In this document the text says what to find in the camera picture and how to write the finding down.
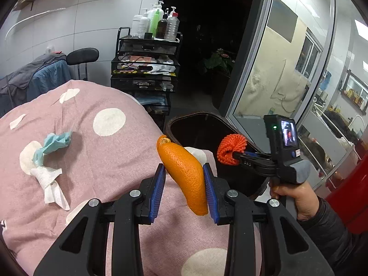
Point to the crumpled teal tissue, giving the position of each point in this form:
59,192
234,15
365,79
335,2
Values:
54,144

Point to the black mesh drawer cart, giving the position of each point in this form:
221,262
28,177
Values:
143,83

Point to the tall white pump bottle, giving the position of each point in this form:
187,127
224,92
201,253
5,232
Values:
156,8

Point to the black chair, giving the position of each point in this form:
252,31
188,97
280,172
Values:
83,56

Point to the dark brown trash bin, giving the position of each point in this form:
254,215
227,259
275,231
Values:
195,132

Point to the small white pump bottle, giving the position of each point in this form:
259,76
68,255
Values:
172,11

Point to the brown bottle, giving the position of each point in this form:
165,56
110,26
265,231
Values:
162,28

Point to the wooden framed wall rack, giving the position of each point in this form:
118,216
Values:
355,92

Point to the orange peel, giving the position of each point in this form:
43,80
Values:
184,169

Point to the person's right hand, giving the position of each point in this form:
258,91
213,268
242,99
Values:
302,199

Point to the small plastic bottle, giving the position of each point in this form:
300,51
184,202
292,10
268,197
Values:
271,111

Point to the glass door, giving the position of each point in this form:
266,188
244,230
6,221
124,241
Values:
281,63

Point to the dark cloth pile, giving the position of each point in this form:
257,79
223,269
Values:
340,123

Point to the green bottle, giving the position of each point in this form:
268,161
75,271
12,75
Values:
154,24

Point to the small black jar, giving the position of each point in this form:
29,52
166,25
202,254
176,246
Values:
148,35

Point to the blue water jug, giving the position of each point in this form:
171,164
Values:
325,80

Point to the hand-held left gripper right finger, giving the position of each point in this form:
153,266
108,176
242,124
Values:
211,197

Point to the grey jacket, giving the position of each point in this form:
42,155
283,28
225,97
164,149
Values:
23,74

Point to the white wall rod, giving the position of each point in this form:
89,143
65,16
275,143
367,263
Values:
28,18

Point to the person's right forearm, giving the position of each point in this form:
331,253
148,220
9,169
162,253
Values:
336,241

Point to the pink polka dot blanket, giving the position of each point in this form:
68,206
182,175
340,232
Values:
109,155

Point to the crumpled white tissue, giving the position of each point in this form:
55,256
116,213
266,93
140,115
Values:
46,176

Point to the blue cloth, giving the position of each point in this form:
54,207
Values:
49,79

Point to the potted flowering plant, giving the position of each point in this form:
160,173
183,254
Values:
220,63

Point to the clear bottle red cap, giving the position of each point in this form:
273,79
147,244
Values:
171,28

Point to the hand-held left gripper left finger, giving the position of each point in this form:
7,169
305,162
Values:
158,191

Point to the white square bottle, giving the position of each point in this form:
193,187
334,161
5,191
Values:
140,27

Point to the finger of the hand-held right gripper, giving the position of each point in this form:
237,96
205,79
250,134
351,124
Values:
256,155
243,161

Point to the orange foam fruit net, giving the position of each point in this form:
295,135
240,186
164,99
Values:
230,146

